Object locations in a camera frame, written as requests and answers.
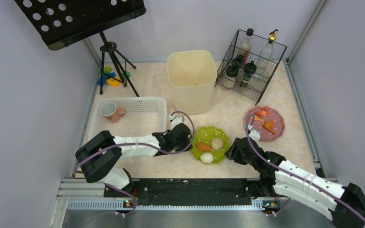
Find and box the green dotted plate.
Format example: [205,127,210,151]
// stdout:
[191,126,231,164]

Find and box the cream plastic waste bin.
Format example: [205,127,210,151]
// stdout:
[167,50,217,114]

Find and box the small spice jar black lid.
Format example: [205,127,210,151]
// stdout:
[240,73,252,88]

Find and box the pink floral mug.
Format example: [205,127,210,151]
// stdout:
[99,101,127,123]

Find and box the black wire rack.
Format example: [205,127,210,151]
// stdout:
[215,28,287,105]

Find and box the spice jar round black lid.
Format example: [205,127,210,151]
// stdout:
[243,60,257,75]

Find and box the spice jar labelled black lid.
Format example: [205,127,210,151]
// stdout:
[231,55,243,68]

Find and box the clear bottle gold pump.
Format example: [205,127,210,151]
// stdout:
[256,29,279,78]

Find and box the dark sauce bottle black cap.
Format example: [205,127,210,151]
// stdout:
[238,28,254,66]

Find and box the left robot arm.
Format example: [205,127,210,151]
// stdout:
[75,123,195,190]

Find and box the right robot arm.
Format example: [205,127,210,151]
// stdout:
[225,137,365,228]

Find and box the orange fried nugget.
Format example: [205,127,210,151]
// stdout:
[197,142,212,152]

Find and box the white egg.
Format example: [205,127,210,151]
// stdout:
[200,152,214,164]

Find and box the fried shrimp piece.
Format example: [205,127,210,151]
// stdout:
[253,115,265,123]

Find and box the orange fried drumstick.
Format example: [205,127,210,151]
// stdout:
[263,121,276,135]

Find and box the white plastic basket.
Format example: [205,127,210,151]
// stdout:
[85,97,168,142]

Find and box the red shrimp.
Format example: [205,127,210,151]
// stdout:
[254,107,269,117]

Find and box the pink dotted plate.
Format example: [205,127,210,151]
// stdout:
[242,106,285,142]

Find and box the yellow toy block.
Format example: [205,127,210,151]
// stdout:
[106,77,122,87]

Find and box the green toy block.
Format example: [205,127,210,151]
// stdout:
[104,66,112,74]

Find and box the black perforated music stand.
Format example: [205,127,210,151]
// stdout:
[16,0,146,96]

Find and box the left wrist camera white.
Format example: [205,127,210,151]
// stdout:
[169,115,185,130]

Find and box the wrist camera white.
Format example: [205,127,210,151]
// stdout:
[248,125,260,142]
[169,115,185,130]

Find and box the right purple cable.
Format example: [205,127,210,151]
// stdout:
[245,114,365,228]

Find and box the purple cable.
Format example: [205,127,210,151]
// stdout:
[74,111,196,215]
[245,114,365,228]

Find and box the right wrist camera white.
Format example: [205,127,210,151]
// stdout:
[248,125,260,142]

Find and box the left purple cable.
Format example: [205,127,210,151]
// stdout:
[74,111,196,215]

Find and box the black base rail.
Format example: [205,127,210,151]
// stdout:
[104,178,287,212]

